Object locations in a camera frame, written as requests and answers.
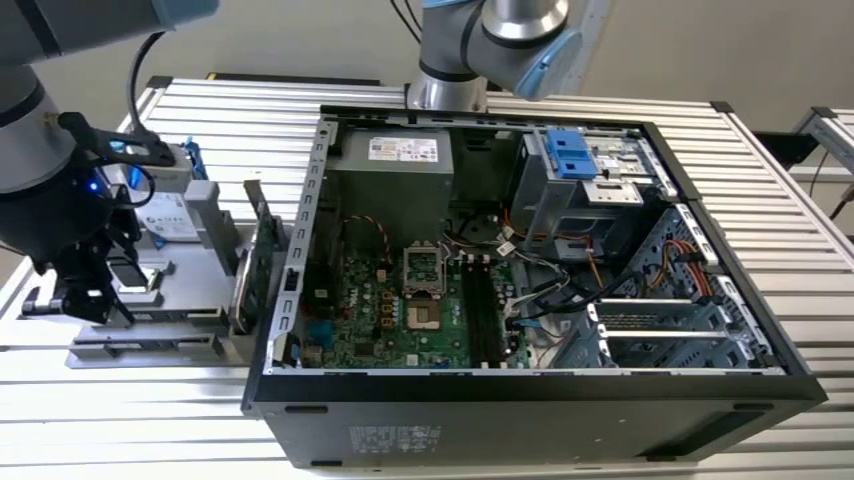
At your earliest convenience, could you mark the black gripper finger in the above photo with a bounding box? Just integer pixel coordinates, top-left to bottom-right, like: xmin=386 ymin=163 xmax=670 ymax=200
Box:
xmin=105 ymin=257 xmax=145 ymax=326
xmin=23 ymin=244 xmax=112 ymax=324

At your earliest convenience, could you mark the black RAM slot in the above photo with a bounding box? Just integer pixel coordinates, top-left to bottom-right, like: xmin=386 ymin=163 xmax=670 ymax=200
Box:
xmin=471 ymin=262 xmax=490 ymax=365
xmin=479 ymin=262 xmax=498 ymax=365
xmin=463 ymin=262 xmax=480 ymax=365
xmin=487 ymin=262 xmax=506 ymax=365

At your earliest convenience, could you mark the grey parts rack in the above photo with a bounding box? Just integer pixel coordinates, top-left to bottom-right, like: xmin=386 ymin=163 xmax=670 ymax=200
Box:
xmin=64 ymin=179 xmax=295 ymax=370

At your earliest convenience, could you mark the hard disk in blue carrier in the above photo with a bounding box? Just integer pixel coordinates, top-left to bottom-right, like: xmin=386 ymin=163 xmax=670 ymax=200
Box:
xmin=129 ymin=142 xmax=209 ymax=249

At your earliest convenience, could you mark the green graphics card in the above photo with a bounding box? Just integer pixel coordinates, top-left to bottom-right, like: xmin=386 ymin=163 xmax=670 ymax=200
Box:
xmin=229 ymin=179 xmax=285 ymax=334

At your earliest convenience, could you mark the green motherboard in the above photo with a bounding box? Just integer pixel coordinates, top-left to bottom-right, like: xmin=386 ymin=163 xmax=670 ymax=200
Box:
xmin=296 ymin=239 xmax=535 ymax=370

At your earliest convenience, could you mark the grey power supply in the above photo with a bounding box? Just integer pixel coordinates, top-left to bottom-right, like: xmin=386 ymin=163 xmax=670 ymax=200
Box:
xmin=330 ymin=127 xmax=455 ymax=241

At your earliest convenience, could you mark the metal socket cover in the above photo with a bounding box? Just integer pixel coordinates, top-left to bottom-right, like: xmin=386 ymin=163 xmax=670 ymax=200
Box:
xmin=403 ymin=242 xmax=447 ymax=297

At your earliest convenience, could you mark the CPU socket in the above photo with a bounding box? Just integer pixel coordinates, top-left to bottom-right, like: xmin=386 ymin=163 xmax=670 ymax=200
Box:
xmin=406 ymin=295 xmax=446 ymax=332

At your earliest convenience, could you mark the black PC case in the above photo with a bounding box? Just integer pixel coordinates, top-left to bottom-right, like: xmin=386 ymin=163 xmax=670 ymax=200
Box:
xmin=239 ymin=103 xmax=830 ymax=470

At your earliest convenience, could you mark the blue plastic drive latch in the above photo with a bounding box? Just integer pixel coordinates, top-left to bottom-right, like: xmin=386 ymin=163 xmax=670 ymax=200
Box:
xmin=543 ymin=128 xmax=599 ymax=180

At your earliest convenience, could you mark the black rectangular object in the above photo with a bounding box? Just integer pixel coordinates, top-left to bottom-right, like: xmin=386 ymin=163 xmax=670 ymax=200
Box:
xmin=753 ymin=130 xmax=821 ymax=166

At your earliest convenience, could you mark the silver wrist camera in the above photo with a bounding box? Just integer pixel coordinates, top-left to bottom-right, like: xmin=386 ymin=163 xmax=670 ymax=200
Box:
xmin=99 ymin=128 xmax=183 ymax=194

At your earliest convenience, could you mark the thick black camera cable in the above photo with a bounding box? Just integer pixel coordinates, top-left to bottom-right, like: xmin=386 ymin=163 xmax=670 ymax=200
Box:
xmin=125 ymin=29 xmax=168 ymax=144

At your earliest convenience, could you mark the black wire bundle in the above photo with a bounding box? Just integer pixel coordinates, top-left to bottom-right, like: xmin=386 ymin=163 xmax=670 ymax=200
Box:
xmin=506 ymin=259 xmax=646 ymax=321

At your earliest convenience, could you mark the thin orange wire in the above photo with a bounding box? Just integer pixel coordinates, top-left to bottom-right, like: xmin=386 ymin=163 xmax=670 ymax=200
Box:
xmin=503 ymin=207 xmax=606 ymax=290

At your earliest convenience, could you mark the orange yellow power wire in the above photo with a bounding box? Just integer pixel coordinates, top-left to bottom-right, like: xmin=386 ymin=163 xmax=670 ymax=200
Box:
xmin=656 ymin=239 xmax=716 ymax=306

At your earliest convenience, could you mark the aluminium frame table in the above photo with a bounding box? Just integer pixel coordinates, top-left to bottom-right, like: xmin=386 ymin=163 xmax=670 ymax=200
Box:
xmin=786 ymin=105 xmax=854 ymax=182

